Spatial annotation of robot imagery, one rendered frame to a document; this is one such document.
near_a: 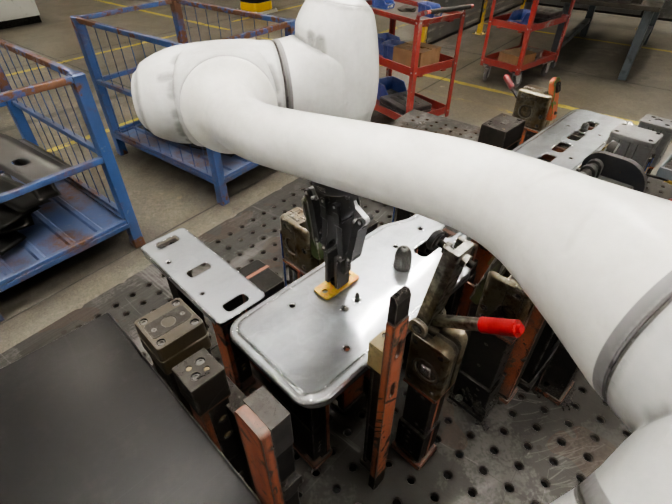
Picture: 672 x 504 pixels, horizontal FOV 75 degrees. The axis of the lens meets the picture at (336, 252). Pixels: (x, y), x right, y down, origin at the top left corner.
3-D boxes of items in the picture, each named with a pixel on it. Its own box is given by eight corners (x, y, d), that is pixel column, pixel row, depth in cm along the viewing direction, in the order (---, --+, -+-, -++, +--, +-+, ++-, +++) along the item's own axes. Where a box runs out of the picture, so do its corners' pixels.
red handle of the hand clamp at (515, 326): (429, 304, 66) (527, 312, 53) (434, 317, 67) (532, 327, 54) (412, 319, 64) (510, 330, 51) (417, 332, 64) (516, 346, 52)
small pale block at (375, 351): (371, 449, 86) (383, 328, 63) (384, 462, 84) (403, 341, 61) (359, 462, 84) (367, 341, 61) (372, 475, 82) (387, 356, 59)
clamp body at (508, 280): (461, 372, 100) (500, 247, 76) (507, 404, 94) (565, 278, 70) (438, 398, 95) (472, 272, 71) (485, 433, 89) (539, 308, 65)
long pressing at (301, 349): (567, 107, 148) (569, 102, 147) (639, 126, 135) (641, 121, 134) (220, 330, 72) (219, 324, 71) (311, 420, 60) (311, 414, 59)
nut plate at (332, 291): (345, 268, 82) (345, 263, 81) (360, 277, 80) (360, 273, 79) (312, 290, 77) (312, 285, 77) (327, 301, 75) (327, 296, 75)
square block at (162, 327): (218, 414, 92) (179, 293, 69) (240, 440, 88) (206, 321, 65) (184, 440, 88) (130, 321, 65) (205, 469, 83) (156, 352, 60)
